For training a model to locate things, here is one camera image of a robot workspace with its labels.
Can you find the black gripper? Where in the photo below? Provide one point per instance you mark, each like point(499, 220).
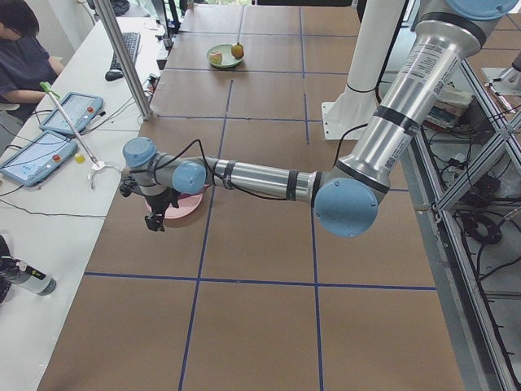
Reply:
point(159, 203)

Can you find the pink peach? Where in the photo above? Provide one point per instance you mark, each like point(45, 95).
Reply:
point(215, 58)

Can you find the yellow-green pomegranate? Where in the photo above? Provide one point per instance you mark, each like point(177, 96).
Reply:
point(237, 50)

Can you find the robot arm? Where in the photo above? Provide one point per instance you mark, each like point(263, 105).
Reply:
point(346, 197)

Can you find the pink plate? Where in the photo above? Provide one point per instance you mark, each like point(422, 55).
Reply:
point(186, 204)

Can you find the upper teach pendant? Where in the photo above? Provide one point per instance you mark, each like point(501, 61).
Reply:
point(81, 110)

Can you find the teach pendant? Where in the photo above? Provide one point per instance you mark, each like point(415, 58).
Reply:
point(39, 159)
point(81, 110)

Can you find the lower teach pendant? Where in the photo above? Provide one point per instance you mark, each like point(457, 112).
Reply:
point(39, 159)

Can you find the black computer mouse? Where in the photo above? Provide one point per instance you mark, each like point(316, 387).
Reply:
point(113, 74)

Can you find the green plate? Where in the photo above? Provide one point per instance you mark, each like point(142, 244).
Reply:
point(228, 60)

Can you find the metal grabber stick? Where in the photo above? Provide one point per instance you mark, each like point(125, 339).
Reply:
point(97, 165)

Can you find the seated person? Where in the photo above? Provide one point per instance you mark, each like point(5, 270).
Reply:
point(25, 63)

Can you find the stack of books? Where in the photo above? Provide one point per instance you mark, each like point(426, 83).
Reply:
point(449, 107)

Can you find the aluminium frame post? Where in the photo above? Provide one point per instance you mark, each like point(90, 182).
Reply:
point(109, 21)

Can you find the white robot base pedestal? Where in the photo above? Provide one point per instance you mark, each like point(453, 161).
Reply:
point(380, 23)

